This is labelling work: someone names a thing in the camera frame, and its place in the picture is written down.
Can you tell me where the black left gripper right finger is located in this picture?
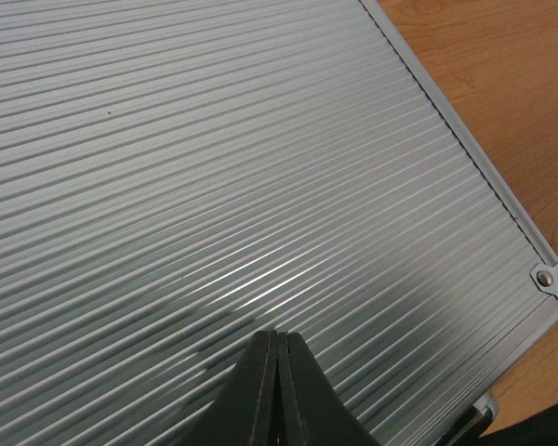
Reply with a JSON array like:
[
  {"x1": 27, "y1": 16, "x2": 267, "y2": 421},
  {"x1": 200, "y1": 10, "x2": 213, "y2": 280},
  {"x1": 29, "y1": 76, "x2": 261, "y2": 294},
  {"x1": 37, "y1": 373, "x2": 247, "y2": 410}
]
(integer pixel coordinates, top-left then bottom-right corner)
[{"x1": 277, "y1": 333, "x2": 378, "y2": 445}]

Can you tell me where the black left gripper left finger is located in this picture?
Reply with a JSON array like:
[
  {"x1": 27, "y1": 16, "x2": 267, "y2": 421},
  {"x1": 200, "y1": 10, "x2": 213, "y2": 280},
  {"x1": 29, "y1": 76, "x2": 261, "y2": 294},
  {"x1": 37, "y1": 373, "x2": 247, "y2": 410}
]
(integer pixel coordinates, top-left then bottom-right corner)
[{"x1": 178, "y1": 331, "x2": 278, "y2": 445}]

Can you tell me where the aluminium poker case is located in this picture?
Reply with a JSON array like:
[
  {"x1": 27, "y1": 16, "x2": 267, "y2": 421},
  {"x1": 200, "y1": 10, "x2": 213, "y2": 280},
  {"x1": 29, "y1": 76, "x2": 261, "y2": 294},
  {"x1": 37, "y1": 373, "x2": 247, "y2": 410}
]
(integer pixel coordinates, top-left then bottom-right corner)
[{"x1": 0, "y1": 1, "x2": 558, "y2": 445}]

